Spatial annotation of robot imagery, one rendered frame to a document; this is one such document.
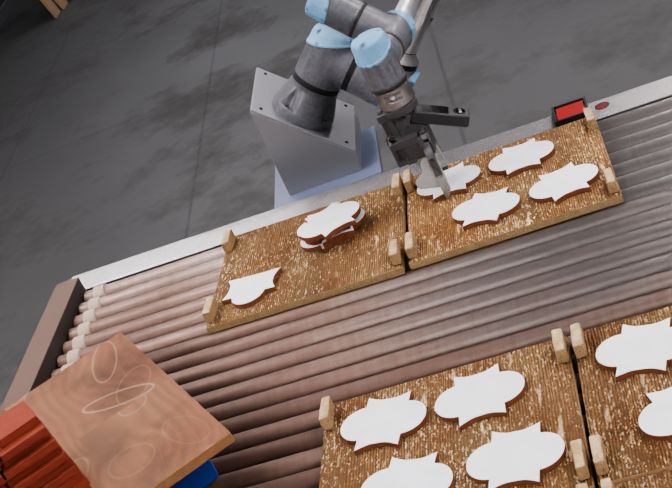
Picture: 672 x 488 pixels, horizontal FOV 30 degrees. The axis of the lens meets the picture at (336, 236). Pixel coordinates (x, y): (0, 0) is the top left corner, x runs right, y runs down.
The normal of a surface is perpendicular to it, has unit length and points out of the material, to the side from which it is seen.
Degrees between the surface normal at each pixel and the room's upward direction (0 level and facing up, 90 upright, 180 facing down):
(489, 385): 0
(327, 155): 90
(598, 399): 0
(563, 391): 0
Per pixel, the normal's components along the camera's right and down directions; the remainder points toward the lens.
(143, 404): -0.37, -0.81
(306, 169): 0.00, 0.49
